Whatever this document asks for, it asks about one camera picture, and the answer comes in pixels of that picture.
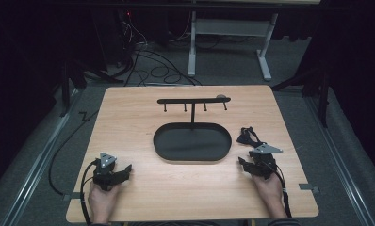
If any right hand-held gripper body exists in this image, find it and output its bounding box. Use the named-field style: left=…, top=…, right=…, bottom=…
left=249, top=143, right=285, bottom=181

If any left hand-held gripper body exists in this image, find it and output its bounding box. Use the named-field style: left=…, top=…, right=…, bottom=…
left=92, top=152, right=124, bottom=191

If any black strap bundle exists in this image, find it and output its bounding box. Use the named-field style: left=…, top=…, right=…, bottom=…
left=236, top=126, right=268, bottom=149

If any black hook rack with tray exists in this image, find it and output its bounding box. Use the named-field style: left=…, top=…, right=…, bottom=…
left=153, top=96, right=233, bottom=163

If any person's left hand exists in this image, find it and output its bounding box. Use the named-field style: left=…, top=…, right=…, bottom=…
left=88, top=181, right=121, bottom=225

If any person's right hand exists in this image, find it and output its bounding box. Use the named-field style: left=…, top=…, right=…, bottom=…
left=251, top=171, right=288, bottom=219

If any black tripod stand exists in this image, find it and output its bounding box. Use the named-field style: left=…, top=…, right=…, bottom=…
left=58, top=57, right=124, bottom=118
left=271, top=67, right=332, bottom=129

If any left hand-held gripper cable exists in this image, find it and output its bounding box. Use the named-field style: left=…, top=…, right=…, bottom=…
left=78, top=158, right=101, bottom=226

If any hand-held gripper cable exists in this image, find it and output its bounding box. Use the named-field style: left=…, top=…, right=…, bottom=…
left=78, top=158, right=101, bottom=226
left=263, top=160, right=293, bottom=219

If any right hand-held gripper cable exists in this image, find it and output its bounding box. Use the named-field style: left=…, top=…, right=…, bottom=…
left=263, top=160, right=293, bottom=219

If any grey table bracket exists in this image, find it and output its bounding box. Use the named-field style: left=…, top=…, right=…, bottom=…
left=298, top=183, right=320, bottom=195
left=62, top=192, right=82, bottom=202

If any long black floor cable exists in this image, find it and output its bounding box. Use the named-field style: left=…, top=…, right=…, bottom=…
left=47, top=108, right=99, bottom=197

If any metal floor rail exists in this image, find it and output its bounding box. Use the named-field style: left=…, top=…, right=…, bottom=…
left=303, top=95, right=375, bottom=226
left=0, top=89, right=85, bottom=226

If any tangle of black floor cables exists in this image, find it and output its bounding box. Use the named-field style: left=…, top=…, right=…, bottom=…
left=112, top=11, right=204, bottom=88

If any white metal desk frame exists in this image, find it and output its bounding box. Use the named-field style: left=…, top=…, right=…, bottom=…
left=187, top=9, right=280, bottom=82

